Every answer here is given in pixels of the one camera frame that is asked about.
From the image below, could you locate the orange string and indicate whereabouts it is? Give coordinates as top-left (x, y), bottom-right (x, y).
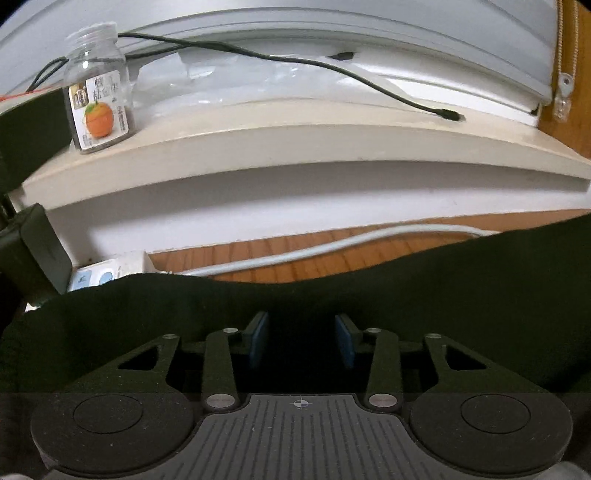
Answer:
top-left (0, 89), bottom-right (51, 101)

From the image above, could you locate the black garment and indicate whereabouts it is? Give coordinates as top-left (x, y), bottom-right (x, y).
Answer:
top-left (0, 220), bottom-right (591, 467)

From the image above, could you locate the black box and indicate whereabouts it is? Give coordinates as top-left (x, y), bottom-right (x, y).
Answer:
top-left (0, 85), bottom-right (75, 195)

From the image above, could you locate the grey window blind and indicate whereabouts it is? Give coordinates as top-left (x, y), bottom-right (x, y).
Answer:
top-left (0, 0), bottom-right (557, 114)

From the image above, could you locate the clear plastic bag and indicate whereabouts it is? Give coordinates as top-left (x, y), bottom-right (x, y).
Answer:
top-left (134, 48), bottom-right (384, 121)

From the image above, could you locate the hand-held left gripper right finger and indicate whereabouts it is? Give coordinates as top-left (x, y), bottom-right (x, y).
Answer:
top-left (334, 313), bottom-right (497, 412)

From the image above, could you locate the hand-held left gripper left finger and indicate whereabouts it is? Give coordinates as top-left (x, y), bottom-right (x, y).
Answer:
top-left (106, 310), bottom-right (271, 411)

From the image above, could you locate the clear jar with orange label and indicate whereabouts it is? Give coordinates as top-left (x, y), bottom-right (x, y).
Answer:
top-left (61, 22), bottom-right (138, 156)

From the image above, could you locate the white blind cord pull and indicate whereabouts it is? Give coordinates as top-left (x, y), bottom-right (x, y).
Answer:
top-left (551, 0), bottom-right (580, 123)

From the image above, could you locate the black cable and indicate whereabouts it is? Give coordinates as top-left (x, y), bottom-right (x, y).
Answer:
top-left (117, 31), bottom-right (466, 123)
top-left (25, 46), bottom-right (355, 93)

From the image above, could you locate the black power adapter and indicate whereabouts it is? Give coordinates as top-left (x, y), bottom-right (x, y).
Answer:
top-left (0, 203), bottom-right (75, 296)

